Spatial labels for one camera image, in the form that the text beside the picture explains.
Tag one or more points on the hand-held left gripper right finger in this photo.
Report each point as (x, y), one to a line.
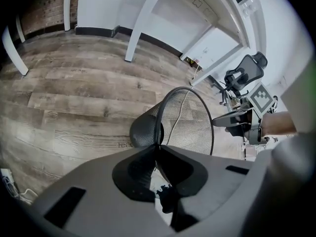
(217, 186)

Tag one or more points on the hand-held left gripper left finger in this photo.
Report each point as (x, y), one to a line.
(98, 194)

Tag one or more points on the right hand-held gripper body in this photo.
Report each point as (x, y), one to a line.
(260, 99)

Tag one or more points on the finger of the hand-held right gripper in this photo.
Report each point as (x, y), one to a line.
(224, 120)

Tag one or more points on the black mesh waste bin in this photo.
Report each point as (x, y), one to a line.
(148, 127)

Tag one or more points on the black office chair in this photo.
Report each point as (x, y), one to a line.
(249, 68)

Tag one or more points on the white power strip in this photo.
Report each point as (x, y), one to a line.
(7, 179)

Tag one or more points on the white table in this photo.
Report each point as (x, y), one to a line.
(138, 26)

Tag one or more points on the dark desk with white legs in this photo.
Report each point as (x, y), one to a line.
(14, 55)

